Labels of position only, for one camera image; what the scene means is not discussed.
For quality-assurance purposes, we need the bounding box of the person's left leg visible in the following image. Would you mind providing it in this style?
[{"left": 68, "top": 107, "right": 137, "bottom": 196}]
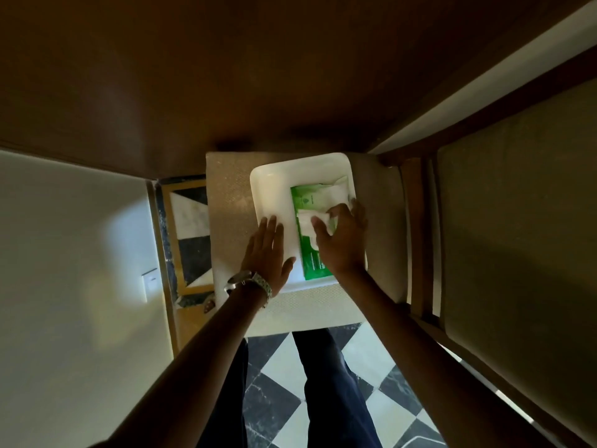
[{"left": 196, "top": 338, "right": 250, "bottom": 448}]

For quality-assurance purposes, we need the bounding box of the person's right leg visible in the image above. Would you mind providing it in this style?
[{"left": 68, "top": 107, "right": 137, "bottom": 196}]
[{"left": 291, "top": 327, "right": 384, "bottom": 448}]

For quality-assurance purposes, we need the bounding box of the person's right forearm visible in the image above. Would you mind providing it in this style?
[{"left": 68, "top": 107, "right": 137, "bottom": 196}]
[{"left": 333, "top": 268, "right": 548, "bottom": 448}]

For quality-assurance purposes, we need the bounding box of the white wall switch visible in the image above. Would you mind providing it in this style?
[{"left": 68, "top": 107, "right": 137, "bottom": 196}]
[{"left": 141, "top": 268, "right": 160, "bottom": 304}]

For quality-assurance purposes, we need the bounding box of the person's left hand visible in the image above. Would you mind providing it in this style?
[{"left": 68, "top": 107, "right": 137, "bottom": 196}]
[{"left": 240, "top": 215, "right": 297, "bottom": 296}]

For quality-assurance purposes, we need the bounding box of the silver wristwatch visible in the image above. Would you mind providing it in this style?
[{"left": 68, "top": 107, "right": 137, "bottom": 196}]
[{"left": 224, "top": 270, "right": 272, "bottom": 308}]

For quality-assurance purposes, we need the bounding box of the person's leg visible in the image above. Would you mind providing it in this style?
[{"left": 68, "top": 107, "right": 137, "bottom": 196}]
[
  {"left": 291, "top": 327, "right": 384, "bottom": 448},
  {"left": 196, "top": 338, "right": 250, "bottom": 448}
]

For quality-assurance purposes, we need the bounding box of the beige upholstered stool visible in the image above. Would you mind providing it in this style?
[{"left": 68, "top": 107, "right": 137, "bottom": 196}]
[{"left": 205, "top": 151, "right": 409, "bottom": 339}]

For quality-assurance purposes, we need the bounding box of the person's right hand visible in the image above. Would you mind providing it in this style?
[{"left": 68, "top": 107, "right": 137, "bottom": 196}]
[{"left": 310, "top": 199, "right": 369, "bottom": 277}]

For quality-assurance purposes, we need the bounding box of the wooden framed beige panel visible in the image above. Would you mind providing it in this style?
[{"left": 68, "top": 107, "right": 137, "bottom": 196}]
[{"left": 377, "top": 45, "right": 597, "bottom": 448}]

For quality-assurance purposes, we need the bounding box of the white wet wipe sheet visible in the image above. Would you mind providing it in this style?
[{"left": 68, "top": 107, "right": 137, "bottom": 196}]
[{"left": 296, "top": 178, "right": 351, "bottom": 251}]

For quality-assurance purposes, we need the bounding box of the wooden baseboard trim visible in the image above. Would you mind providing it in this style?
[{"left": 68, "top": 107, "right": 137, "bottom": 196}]
[{"left": 146, "top": 179, "right": 181, "bottom": 358}]

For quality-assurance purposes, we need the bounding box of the green wet wipe packet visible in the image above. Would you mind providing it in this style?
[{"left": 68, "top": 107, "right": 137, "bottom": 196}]
[{"left": 290, "top": 183, "right": 349, "bottom": 281}]

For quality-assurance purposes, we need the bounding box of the person's left forearm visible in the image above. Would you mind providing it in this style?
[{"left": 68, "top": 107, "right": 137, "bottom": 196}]
[{"left": 91, "top": 285, "right": 269, "bottom": 448}]

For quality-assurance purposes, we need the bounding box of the white rectangular tray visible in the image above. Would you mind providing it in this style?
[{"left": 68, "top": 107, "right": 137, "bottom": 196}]
[{"left": 249, "top": 153, "right": 369, "bottom": 295}]

